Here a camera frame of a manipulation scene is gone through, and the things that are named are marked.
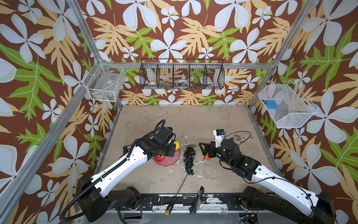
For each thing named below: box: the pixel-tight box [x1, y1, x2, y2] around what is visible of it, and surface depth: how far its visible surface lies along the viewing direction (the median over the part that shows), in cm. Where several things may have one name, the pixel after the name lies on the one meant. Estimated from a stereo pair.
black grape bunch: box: [183, 146, 196, 176], surface depth 88 cm
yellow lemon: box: [173, 140, 181, 151], surface depth 80 cm
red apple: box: [153, 155, 166, 163], surface depth 87 cm
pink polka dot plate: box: [156, 148, 182, 167], surface depth 90 cm
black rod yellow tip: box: [165, 173, 189, 216], surface depth 74 cm
